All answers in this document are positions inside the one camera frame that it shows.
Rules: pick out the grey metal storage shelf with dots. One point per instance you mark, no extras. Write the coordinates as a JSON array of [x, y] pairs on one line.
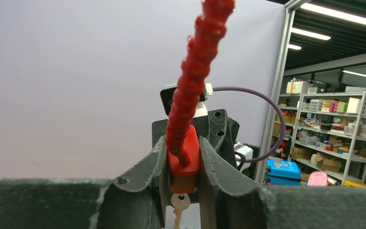
[[327, 132]]

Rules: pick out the blue toy suitcase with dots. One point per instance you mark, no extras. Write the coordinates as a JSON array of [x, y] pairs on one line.
[[282, 173]]

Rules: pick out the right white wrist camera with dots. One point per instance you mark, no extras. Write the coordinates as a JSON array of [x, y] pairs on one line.
[[166, 95]]

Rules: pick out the pink toy suitcase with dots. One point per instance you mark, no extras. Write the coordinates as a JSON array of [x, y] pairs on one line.
[[318, 178]]

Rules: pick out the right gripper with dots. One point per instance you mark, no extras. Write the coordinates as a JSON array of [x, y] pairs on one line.
[[221, 132]]

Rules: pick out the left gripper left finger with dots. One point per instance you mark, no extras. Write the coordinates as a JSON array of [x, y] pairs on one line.
[[135, 199]]

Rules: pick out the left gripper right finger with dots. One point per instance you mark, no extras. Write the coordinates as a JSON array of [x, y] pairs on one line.
[[230, 200]]

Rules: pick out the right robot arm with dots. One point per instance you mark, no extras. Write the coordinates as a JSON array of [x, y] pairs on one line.
[[242, 153]]

